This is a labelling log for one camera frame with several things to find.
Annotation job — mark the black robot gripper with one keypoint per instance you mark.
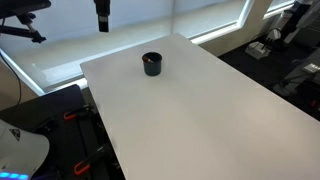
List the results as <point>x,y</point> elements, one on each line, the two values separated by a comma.
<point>102,7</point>

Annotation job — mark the red capped marker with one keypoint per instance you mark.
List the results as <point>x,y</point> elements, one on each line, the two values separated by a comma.
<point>147,59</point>

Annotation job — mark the dark speckled mug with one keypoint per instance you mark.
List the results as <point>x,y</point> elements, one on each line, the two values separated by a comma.
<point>152,68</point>

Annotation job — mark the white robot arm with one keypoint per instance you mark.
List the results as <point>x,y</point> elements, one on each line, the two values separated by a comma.
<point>20,150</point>

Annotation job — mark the grey background robot arm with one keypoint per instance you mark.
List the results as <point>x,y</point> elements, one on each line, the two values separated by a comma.
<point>293,20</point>

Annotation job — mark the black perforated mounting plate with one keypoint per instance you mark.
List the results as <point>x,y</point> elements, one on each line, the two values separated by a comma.
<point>60,103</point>

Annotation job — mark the white box device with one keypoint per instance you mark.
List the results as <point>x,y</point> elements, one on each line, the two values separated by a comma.
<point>256,49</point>

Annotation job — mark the grey white machine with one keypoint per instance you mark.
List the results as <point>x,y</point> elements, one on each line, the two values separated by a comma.
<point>301,75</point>

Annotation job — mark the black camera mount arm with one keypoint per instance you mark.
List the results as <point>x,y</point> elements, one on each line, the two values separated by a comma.
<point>20,31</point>

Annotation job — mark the white window frame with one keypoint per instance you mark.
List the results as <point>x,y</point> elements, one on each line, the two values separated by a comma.
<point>216,33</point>

